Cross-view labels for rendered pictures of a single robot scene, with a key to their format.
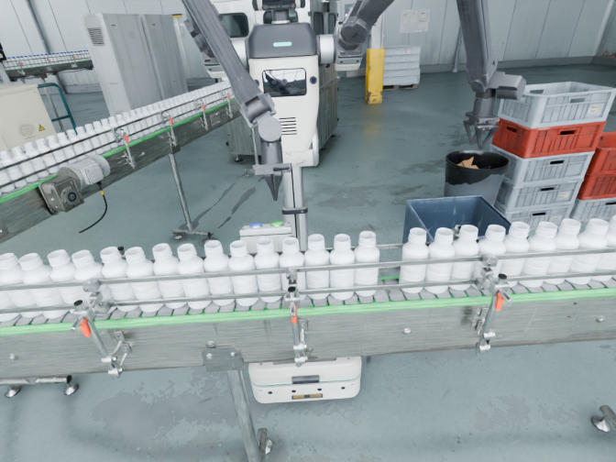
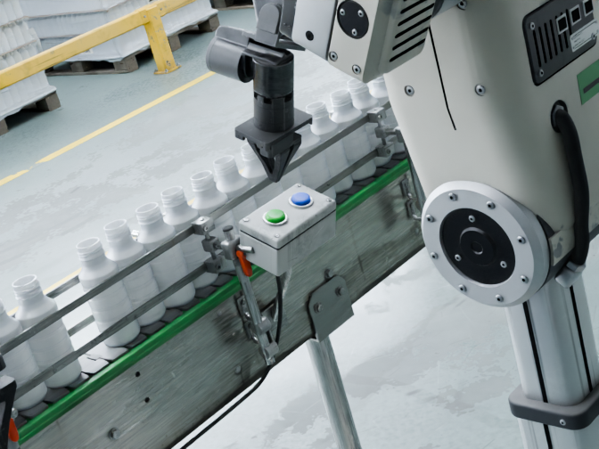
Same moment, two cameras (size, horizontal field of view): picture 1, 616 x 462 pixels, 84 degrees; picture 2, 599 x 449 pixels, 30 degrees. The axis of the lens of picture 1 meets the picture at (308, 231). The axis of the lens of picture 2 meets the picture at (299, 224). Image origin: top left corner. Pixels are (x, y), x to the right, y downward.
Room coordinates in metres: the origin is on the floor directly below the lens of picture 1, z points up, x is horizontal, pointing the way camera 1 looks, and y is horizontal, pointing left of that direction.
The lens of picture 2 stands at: (2.04, -0.93, 1.72)
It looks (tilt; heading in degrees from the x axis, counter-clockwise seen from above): 22 degrees down; 139
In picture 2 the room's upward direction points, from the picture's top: 16 degrees counter-clockwise
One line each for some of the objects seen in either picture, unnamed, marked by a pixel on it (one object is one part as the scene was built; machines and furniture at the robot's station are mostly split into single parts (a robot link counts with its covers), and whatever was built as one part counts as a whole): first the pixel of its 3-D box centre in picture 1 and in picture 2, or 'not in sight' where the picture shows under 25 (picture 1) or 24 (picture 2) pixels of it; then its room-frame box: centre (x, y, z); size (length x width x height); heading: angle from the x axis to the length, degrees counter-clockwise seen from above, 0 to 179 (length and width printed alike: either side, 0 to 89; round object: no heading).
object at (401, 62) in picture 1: (391, 67); not in sight; (10.29, -2.55, 0.50); 1.24 x 1.03 x 1.00; 94
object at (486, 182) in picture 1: (468, 196); not in sight; (2.52, -1.33, 0.32); 0.45 x 0.45 x 0.64
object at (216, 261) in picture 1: (218, 272); (264, 190); (0.67, 0.22, 1.08); 0.06 x 0.06 x 0.17
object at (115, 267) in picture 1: (120, 279); (350, 134); (0.66, 0.46, 1.08); 0.06 x 0.06 x 0.17
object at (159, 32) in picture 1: (160, 71); not in sight; (7.22, 2.62, 0.96); 0.82 x 0.50 x 1.91; 163
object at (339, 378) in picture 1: (303, 324); not in sight; (1.30, 0.05, 0.24); 0.68 x 0.53 x 0.41; 1
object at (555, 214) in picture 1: (521, 209); not in sight; (2.63, -1.88, 0.11); 0.61 x 0.41 x 0.22; 96
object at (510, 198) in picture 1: (528, 185); not in sight; (2.63, -1.88, 0.33); 0.61 x 0.41 x 0.22; 97
